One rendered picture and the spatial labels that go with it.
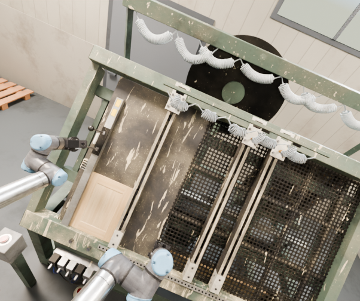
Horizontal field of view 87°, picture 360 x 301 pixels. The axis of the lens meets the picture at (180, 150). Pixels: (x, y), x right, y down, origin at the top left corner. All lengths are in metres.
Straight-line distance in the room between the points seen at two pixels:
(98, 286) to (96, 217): 0.82
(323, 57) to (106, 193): 2.71
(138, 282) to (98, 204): 0.82
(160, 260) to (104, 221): 0.83
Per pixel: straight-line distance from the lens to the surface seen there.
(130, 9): 1.75
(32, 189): 1.00
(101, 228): 1.53
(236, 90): 1.64
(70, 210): 1.55
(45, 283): 2.44
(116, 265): 0.78
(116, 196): 1.43
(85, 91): 1.49
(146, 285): 0.78
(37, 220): 1.67
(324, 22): 2.86
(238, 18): 2.75
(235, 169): 1.36
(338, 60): 3.01
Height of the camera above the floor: 2.33
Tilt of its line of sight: 39 degrees down
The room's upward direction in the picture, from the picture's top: 24 degrees clockwise
